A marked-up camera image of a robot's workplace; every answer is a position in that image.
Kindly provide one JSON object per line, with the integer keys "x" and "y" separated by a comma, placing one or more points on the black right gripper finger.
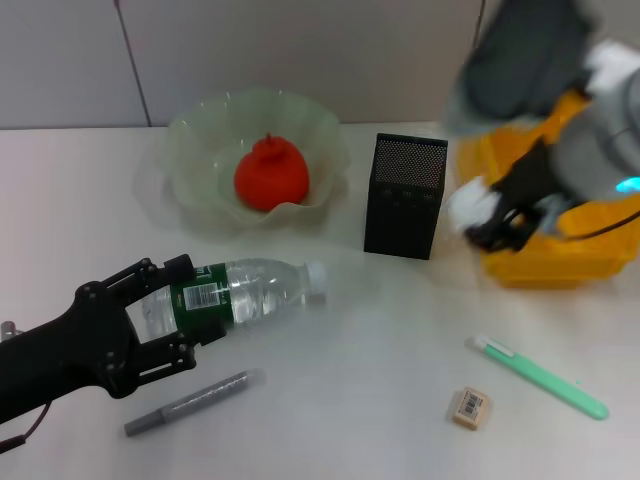
{"x": 515, "y": 214}
{"x": 500, "y": 237}

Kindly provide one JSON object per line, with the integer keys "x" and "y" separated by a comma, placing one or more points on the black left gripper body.
{"x": 60, "y": 350}

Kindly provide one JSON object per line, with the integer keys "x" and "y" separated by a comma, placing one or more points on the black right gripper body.
{"x": 532, "y": 180}

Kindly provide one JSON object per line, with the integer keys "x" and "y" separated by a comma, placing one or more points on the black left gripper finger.
{"x": 210, "y": 334}
{"x": 175, "y": 270}

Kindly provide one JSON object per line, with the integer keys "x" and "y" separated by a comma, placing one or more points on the white paper ball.
{"x": 472, "y": 205}

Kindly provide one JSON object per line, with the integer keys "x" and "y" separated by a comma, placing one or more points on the clear green-label water bottle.
{"x": 260, "y": 290}

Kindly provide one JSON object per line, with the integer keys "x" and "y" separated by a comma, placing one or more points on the grey glitter pen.
{"x": 200, "y": 400}

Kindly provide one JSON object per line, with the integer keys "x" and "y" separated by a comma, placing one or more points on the orange fruit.
{"x": 272, "y": 180}

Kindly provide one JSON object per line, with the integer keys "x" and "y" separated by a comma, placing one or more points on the mint green pen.
{"x": 545, "y": 380}

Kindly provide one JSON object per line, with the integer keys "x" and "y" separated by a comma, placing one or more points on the beige barcode eraser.
{"x": 470, "y": 407}

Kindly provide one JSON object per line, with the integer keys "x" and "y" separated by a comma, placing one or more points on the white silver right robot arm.
{"x": 600, "y": 145}

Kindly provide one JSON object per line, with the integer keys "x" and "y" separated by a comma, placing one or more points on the black mesh pen holder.
{"x": 400, "y": 220}

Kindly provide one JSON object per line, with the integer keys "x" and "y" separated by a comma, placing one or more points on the pale green glass fruit bowl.
{"x": 200, "y": 160}

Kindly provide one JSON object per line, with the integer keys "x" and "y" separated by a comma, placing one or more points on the yellow plastic bin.
{"x": 550, "y": 265}

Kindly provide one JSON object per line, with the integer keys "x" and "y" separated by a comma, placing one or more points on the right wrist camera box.
{"x": 525, "y": 55}

